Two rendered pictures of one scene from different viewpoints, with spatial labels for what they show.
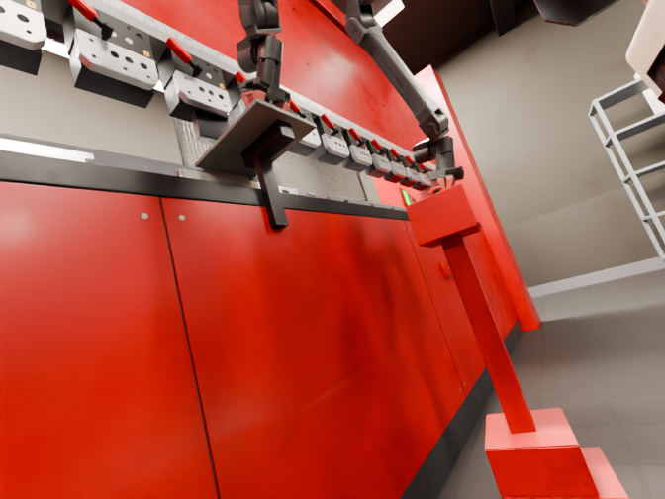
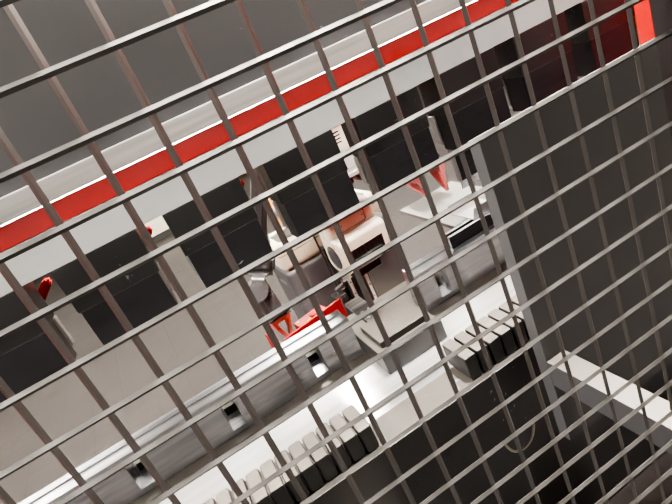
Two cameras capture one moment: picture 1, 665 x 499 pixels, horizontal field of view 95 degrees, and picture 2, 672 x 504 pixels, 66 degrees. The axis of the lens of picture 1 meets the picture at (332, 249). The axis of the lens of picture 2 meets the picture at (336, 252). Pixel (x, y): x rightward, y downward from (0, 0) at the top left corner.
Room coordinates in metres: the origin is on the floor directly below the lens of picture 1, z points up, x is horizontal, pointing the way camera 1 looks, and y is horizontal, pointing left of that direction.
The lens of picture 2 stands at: (1.88, 0.62, 1.50)
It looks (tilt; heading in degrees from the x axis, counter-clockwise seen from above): 21 degrees down; 218
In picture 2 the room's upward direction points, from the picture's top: 24 degrees counter-clockwise
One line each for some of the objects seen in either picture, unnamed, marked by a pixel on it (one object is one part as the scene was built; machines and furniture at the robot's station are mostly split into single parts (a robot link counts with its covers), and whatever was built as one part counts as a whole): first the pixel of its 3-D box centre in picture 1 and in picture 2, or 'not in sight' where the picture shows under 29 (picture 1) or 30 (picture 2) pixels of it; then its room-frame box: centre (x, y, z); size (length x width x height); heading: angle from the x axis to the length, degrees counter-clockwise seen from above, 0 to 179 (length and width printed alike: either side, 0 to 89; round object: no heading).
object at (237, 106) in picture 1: (253, 112); (390, 140); (0.91, 0.12, 1.26); 0.15 x 0.09 x 0.17; 143
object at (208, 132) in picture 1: (213, 132); (473, 160); (0.77, 0.23, 1.13); 0.10 x 0.02 x 0.10; 143
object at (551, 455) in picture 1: (544, 450); not in sight; (0.90, -0.38, 0.06); 0.25 x 0.20 x 0.12; 64
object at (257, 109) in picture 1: (254, 146); (453, 203); (0.69, 0.11, 1.00); 0.26 x 0.18 x 0.01; 53
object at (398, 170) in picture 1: (391, 165); not in sight; (1.71, -0.48, 1.26); 0.15 x 0.09 x 0.17; 143
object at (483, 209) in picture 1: (434, 208); not in sight; (2.70, -1.00, 1.15); 0.85 x 0.25 x 2.30; 53
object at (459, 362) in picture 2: not in sight; (550, 297); (1.18, 0.42, 1.02); 0.37 x 0.06 x 0.04; 143
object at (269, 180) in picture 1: (276, 179); not in sight; (0.66, 0.08, 0.88); 0.14 x 0.04 x 0.22; 53
